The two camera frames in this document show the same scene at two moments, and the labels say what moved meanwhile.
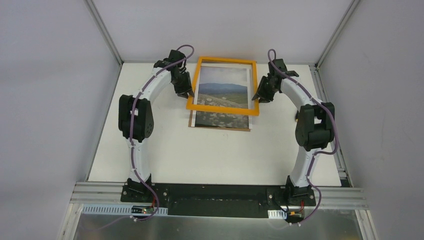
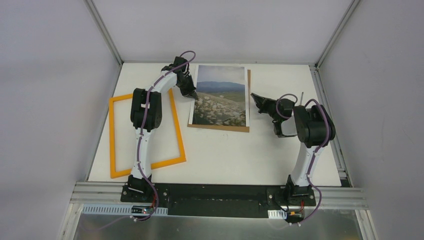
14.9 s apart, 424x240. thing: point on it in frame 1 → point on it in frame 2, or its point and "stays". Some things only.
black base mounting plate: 221,200 stays
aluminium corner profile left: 99,21 stays
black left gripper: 182,85 stays
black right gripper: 265,90 → 267,105
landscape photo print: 231,86 stays
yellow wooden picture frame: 248,111 → 181,159
